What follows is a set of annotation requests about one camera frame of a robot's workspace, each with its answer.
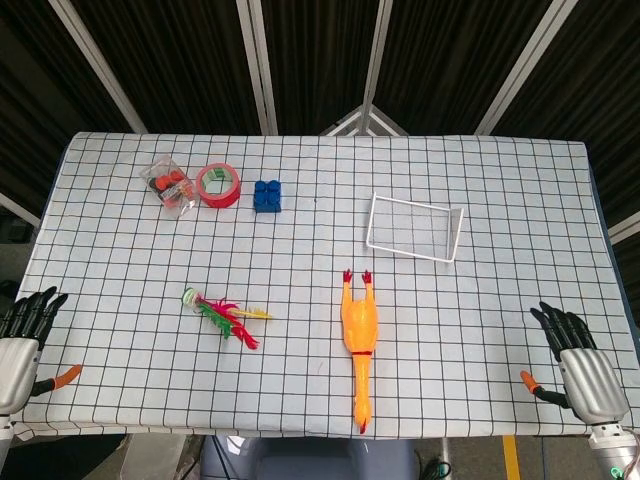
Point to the blue building block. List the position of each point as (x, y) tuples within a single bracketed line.
[(267, 196)]

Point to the red tape roll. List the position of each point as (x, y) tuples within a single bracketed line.
[(218, 185)]

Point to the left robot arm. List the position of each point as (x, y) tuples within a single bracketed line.
[(4, 427)]

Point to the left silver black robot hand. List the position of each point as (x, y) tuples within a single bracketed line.
[(17, 360)]

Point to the white checkered tablecloth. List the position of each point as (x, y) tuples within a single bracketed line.
[(320, 285)]

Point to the yellow rubber chicken toy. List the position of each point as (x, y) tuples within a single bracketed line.
[(359, 335)]

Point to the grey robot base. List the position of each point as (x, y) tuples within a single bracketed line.
[(305, 457)]

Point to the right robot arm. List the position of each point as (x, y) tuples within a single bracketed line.
[(612, 450)]

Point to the clear plastic bag with items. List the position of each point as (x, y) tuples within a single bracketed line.
[(169, 187)]

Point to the colourful feather shuttlecock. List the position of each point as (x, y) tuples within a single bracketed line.
[(220, 316)]

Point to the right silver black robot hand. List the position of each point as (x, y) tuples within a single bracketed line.
[(590, 380)]

